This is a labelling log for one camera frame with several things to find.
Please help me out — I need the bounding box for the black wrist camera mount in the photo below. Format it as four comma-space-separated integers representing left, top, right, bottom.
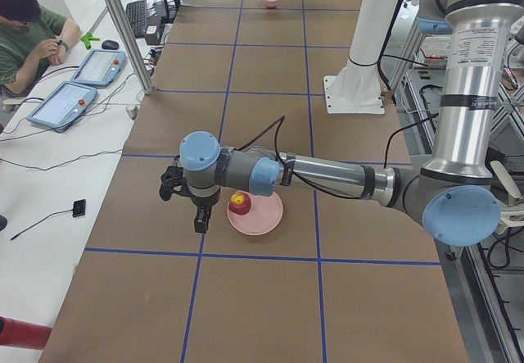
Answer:
159, 166, 190, 202

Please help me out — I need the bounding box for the aluminium frame post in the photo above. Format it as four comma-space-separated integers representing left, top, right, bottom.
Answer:
104, 0, 153, 95

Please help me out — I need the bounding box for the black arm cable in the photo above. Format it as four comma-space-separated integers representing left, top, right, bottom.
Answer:
237, 115, 439, 199

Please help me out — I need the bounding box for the near blue teach pendant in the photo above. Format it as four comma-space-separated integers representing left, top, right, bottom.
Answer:
27, 81, 97, 132

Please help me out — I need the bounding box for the small black box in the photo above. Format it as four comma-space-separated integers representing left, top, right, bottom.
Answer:
72, 199, 87, 218

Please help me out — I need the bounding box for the person in green shirt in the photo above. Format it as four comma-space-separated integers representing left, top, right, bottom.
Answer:
1, 0, 81, 98

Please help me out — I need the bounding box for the green clamp tool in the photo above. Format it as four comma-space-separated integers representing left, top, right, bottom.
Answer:
80, 32, 100, 50

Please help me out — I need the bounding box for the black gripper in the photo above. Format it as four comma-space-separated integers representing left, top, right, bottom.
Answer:
191, 193, 220, 233

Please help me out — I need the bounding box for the black keyboard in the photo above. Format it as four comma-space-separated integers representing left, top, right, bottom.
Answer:
125, 0, 147, 39

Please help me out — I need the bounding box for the blue teach pendant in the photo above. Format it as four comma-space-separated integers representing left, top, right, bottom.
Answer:
27, 81, 97, 132
71, 49, 126, 88

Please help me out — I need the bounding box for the pink plate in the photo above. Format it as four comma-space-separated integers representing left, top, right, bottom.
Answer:
227, 192, 283, 236

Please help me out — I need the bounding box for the black computer mouse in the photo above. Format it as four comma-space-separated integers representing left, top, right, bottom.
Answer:
101, 39, 120, 50

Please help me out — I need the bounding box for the far blue teach pendant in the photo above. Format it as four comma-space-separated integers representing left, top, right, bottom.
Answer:
71, 49, 126, 88

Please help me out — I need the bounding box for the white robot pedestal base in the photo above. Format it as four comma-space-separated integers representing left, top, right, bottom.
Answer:
323, 0, 402, 115

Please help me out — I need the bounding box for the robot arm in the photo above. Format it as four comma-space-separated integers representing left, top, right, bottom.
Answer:
179, 0, 523, 247

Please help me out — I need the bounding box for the red fire extinguisher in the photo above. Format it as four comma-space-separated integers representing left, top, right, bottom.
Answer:
1, 317, 52, 350

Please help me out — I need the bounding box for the red apple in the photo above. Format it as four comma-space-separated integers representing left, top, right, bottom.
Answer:
228, 191, 251, 216

